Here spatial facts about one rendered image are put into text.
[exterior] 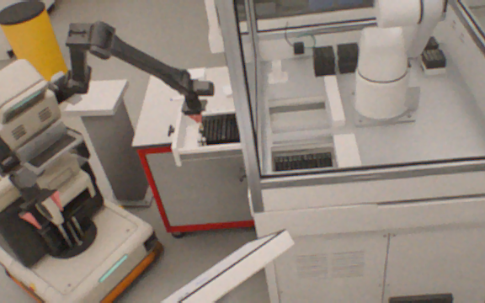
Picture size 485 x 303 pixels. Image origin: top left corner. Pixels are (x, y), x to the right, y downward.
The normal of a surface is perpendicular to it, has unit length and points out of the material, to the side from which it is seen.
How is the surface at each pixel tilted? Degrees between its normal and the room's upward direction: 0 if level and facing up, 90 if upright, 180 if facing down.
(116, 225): 0
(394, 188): 90
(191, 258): 0
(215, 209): 90
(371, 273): 90
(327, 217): 90
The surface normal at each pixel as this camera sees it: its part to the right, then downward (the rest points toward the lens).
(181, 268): -0.13, -0.74
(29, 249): 0.79, 0.33
